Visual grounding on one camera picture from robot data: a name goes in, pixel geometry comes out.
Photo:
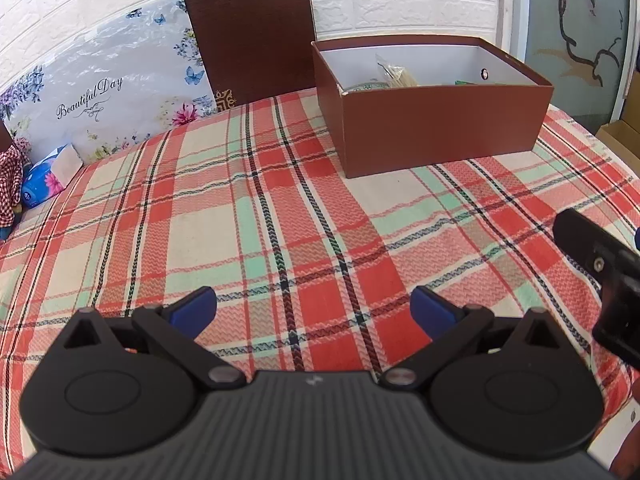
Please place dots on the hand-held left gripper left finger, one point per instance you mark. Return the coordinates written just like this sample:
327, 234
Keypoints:
192, 310

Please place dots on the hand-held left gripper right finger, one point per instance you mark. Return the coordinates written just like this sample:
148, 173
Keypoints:
432, 310

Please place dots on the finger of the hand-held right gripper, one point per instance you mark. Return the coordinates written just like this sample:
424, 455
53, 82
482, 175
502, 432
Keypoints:
582, 240

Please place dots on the brown cardboard shoe box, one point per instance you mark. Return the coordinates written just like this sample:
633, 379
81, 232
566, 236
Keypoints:
440, 125

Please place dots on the bag of toothpicks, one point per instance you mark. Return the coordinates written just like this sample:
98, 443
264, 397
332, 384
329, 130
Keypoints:
400, 77

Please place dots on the tan cardboard box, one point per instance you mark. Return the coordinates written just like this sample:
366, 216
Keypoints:
622, 137

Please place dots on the red plaid blanket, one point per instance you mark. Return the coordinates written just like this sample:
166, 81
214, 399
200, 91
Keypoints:
300, 220

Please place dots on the glass door with cartoon drawing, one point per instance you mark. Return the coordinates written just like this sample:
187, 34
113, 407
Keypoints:
560, 60

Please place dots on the green flat item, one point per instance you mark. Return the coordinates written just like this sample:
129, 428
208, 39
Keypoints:
467, 82

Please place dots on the blue tissue pack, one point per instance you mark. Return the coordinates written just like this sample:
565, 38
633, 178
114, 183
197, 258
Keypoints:
45, 180

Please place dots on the floral Beautiful Day panel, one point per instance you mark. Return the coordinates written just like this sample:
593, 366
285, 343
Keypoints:
100, 110

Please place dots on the red checkered cloth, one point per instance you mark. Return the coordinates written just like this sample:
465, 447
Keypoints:
10, 180

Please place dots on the brown wooden board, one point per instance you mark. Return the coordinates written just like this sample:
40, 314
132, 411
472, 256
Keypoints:
250, 45

